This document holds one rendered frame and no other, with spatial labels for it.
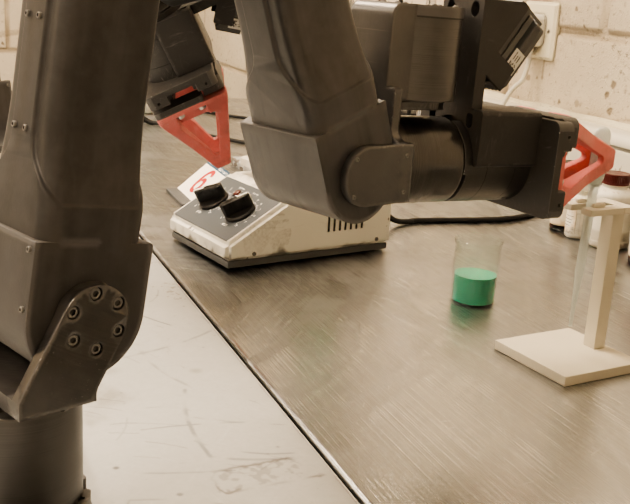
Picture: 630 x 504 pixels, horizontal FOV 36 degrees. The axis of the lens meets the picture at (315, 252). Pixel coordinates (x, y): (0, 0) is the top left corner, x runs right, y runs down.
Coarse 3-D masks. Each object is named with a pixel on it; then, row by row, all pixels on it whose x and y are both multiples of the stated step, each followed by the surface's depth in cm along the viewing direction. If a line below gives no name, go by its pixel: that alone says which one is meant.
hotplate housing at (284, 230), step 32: (192, 224) 98; (256, 224) 93; (288, 224) 95; (320, 224) 97; (352, 224) 99; (384, 224) 102; (224, 256) 92; (256, 256) 94; (288, 256) 96; (320, 256) 98
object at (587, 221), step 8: (592, 184) 71; (592, 192) 71; (592, 200) 71; (584, 216) 72; (584, 224) 72; (584, 232) 72; (584, 240) 72; (584, 248) 72; (584, 256) 73; (576, 264) 73; (584, 264) 73; (576, 272) 73; (576, 280) 73; (576, 288) 73; (576, 296) 73
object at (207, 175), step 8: (208, 168) 124; (192, 176) 125; (200, 176) 123; (208, 176) 121; (216, 176) 120; (224, 176) 118; (184, 184) 124; (192, 184) 123; (200, 184) 121; (208, 184) 119; (192, 192) 120
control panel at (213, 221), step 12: (228, 180) 103; (228, 192) 100; (240, 192) 99; (252, 192) 98; (192, 204) 101; (264, 204) 95; (276, 204) 94; (180, 216) 100; (192, 216) 99; (204, 216) 98; (216, 216) 97; (252, 216) 94; (204, 228) 96; (216, 228) 95; (228, 228) 94; (240, 228) 93
